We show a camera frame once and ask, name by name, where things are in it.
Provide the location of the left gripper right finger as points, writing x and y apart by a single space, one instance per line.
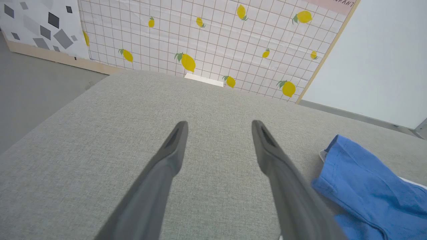
290 196

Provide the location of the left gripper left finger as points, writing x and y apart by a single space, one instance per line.
150 193

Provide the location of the blue shorts with white trim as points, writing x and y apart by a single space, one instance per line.
367 190

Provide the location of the grey fabric sofa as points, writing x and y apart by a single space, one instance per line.
100 133

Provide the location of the lemon print partition screen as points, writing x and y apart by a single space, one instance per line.
217 33

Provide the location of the grey geometric print partition panel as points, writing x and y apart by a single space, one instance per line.
33 20

